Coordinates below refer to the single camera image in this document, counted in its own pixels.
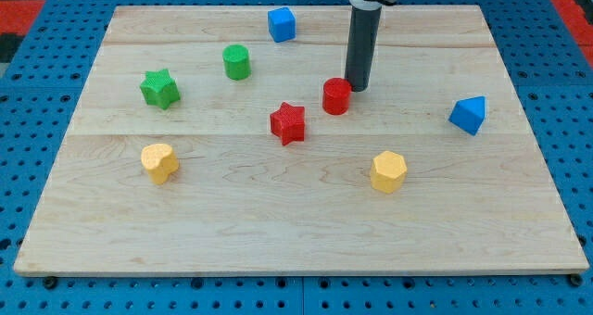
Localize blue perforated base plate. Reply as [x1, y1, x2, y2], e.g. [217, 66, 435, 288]
[1, 0, 592, 314]

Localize green cylinder block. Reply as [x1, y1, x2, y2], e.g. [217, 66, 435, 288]
[222, 44, 251, 81]

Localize red star block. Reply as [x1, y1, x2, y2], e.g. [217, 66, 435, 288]
[270, 102, 306, 145]

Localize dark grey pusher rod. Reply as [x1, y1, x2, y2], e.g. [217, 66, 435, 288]
[344, 6, 382, 92]

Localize yellow heart block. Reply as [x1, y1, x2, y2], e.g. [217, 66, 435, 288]
[141, 143, 180, 185]

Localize blue triangular prism block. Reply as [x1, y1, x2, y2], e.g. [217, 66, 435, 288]
[448, 96, 486, 135]

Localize light wooden board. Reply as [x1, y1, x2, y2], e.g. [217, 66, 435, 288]
[14, 6, 589, 277]

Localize red cylinder block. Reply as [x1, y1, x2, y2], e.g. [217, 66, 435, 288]
[322, 78, 351, 115]

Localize blue cube block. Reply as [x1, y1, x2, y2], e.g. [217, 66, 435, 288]
[267, 6, 297, 43]

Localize yellow hexagon block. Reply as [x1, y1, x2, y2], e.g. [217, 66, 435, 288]
[370, 151, 408, 194]

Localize green star block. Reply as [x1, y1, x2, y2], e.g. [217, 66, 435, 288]
[140, 69, 181, 109]

